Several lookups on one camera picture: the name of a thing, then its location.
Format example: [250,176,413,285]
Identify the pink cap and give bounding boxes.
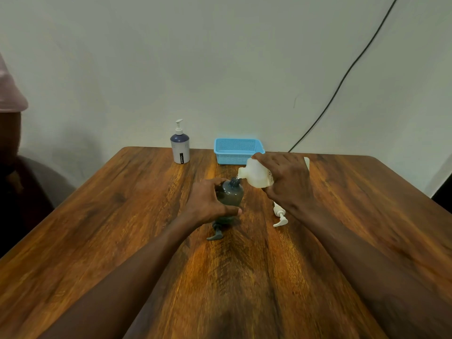
[0,53,29,113]

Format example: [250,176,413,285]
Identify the person's left hand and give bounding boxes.
[183,178,243,229]

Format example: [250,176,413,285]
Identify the translucent white bottle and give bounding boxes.
[237,157,311,189]

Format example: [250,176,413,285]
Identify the white and navy pump bottle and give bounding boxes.
[170,119,191,165]

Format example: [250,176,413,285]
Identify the grey pump dispenser head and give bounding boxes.
[206,222,224,241]

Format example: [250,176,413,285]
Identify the white pump dispenser head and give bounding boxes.
[272,202,289,228]

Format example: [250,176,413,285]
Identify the person's left forearm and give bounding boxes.
[37,214,205,339]

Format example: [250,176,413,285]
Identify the person's right hand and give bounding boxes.
[251,152,316,216]

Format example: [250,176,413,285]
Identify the blue plastic basket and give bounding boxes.
[214,138,266,165]

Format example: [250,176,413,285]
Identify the black cable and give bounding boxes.
[287,0,400,153]

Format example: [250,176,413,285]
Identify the person's right forearm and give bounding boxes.
[287,200,452,339]

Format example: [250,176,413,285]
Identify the grey round bottle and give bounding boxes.
[215,177,245,225]

